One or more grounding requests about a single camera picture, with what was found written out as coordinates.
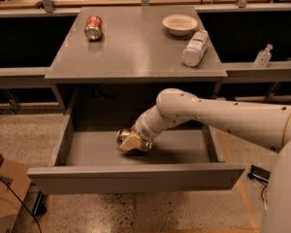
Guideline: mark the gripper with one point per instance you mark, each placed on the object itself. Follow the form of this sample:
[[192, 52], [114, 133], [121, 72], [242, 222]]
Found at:
[[143, 129]]

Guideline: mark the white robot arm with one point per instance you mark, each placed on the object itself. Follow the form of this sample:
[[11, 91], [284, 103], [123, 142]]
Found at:
[[266, 125]]

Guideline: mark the grey open drawer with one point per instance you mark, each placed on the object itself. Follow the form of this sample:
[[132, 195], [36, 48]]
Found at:
[[86, 158]]

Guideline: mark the grey cabinet counter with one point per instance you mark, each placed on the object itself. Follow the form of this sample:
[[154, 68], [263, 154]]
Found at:
[[135, 58]]

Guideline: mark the red soda can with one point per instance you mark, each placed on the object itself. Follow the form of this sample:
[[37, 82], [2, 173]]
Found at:
[[93, 28]]

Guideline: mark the white plastic bottle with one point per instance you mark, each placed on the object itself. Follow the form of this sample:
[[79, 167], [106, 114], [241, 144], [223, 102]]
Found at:
[[194, 51]]

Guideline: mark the white bowl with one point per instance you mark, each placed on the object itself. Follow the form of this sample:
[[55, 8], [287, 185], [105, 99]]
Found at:
[[180, 25]]

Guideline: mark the brown cardboard box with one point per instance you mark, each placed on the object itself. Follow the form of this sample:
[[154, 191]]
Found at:
[[14, 185]]

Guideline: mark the clear sanitizer pump bottle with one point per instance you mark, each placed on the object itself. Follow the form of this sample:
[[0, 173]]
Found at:
[[264, 56]]

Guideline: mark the grey side shelf rail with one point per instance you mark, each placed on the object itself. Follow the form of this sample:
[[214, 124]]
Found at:
[[247, 72]]

